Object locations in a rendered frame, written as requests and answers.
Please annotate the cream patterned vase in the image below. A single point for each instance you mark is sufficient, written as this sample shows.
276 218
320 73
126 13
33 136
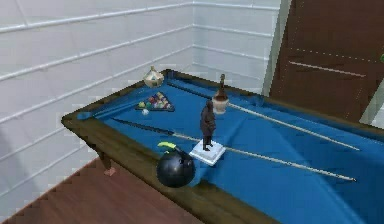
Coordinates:
153 78

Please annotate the dark statue on white base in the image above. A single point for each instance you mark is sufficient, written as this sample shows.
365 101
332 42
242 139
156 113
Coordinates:
208 126

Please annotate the brown room door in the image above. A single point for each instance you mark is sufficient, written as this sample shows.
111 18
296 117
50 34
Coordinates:
330 56

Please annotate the white cue ball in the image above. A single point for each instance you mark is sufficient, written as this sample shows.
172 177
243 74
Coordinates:
145 112

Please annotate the blue pool table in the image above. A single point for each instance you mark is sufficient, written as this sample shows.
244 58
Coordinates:
286 186

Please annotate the black round kettle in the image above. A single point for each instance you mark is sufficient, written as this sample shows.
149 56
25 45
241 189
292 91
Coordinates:
175 169

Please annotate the pool cue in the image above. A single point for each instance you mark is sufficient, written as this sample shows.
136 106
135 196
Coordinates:
233 150
283 123

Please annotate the racked coloured billiard balls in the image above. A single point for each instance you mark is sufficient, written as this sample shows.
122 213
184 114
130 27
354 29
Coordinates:
156 101

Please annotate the brown and cream vase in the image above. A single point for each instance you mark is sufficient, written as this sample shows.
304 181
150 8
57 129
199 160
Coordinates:
220 100

